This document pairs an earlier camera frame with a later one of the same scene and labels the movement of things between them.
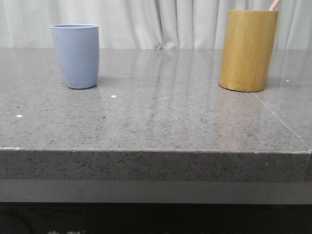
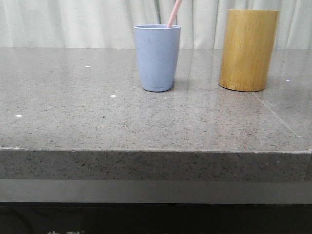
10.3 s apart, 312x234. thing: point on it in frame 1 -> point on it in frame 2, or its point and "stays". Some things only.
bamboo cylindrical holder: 249,42 stays
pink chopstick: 274,5 -> 178,4
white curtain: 146,24 stays
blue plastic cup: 78,46 -> 157,46
